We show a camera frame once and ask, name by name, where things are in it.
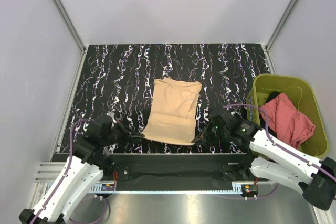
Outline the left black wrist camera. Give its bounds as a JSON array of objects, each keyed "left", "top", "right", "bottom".
[{"left": 87, "top": 115, "right": 113, "bottom": 139}]

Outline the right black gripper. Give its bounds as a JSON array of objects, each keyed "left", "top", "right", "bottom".
[{"left": 192, "top": 118, "right": 229, "bottom": 148}]

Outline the olive green plastic bin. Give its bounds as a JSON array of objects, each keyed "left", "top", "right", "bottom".
[{"left": 246, "top": 74, "right": 329, "bottom": 158}]

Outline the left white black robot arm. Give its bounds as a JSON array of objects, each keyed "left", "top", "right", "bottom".
[{"left": 19, "top": 122, "right": 144, "bottom": 223}]

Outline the aluminium corner post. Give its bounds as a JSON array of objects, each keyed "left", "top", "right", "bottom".
[
  {"left": 265, "top": 0, "right": 299, "bottom": 52},
  {"left": 52, "top": 0, "right": 86, "bottom": 52}
]

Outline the left aluminium corner post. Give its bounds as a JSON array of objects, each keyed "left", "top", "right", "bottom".
[{"left": 52, "top": 0, "right": 86, "bottom": 52}]

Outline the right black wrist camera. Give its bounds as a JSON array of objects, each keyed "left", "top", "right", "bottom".
[{"left": 214, "top": 110, "right": 237, "bottom": 127}]

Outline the aluminium frame rail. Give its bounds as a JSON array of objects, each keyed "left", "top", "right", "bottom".
[{"left": 35, "top": 163, "right": 321, "bottom": 193}]

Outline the right small controller board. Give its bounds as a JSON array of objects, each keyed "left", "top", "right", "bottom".
[{"left": 243, "top": 184, "right": 259, "bottom": 193}]

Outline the purple cable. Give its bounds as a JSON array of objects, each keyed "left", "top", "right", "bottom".
[
  {"left": 28, "top": 119, "right": 110, "bottom": 224},
  {"left": 217, "top": 103, "right": 336, "bottom": 199}
]

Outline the small controller board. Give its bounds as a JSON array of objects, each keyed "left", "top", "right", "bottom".
[
  {"left": 243, "top": 184, "right": 259, "bottom": 193},
  {"left": 102, "top": 184, "right": 116, "bottom": 191}
]

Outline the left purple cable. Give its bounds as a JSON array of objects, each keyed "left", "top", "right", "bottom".
[{"left": 28, "top": 119, "right": 110, "bottom": 224}]

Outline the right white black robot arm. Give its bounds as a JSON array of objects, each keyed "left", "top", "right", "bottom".
[{"left": 192, "top": 114, "right": 335, "bottom": 210}]

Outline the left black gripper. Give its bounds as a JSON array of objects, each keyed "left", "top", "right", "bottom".
[{"left": 102, "top": 120, "right": 144, "bottom": 148}]

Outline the black t shirt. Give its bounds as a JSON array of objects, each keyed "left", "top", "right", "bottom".
[{"left": 265, "top": 91, "right": 280, "bottom": 103}]

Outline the beige t shirt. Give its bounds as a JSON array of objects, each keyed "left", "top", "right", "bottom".
[{"left": 142, "top": 78, "right": 202, "bottom": 146}]

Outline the pink t shirt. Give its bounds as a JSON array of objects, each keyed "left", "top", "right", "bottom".
[{"left": 259, "top": 93, "right": 316, "bottom": 149}]

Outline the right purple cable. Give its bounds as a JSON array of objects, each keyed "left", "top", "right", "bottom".
[{"left": 217, "top": 103, "right": 336, "bottom": 199}]

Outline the left small controller board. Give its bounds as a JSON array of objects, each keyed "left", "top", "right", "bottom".
[{"left": 102, "top": 184, "right": 116, "bottom": 191}]

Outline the right aluminium corner post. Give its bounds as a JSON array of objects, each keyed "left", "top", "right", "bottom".
[{"left": 265, "top": 0, "right": 299, "bottom": 52}]

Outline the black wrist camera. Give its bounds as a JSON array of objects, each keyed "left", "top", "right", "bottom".
[
  {"left": 87, "top": 115, "right": 113, "bottom": 139},
  {"left": 214, "top": 110, "right": 237, "bottom": 127}
]

